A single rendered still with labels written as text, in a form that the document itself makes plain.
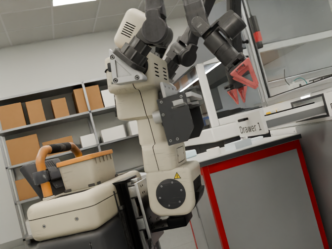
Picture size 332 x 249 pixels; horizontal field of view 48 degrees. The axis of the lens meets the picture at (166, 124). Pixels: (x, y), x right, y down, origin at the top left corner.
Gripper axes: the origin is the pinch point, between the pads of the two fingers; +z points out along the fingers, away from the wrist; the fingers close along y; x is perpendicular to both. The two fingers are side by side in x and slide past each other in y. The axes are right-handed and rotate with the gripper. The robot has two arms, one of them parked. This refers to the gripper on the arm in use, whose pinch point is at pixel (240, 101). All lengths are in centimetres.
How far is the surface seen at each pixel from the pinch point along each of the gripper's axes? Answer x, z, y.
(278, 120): -10.6, 13.2, 10.2
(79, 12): 323, -180, -21
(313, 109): -11.3, 13.2, 29.1
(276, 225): 13, 66, 6
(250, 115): -1.9, 7.8, 2.0
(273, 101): 34, 4, 38
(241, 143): 23.5, 20.9, 5.4
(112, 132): 375, -19, -17
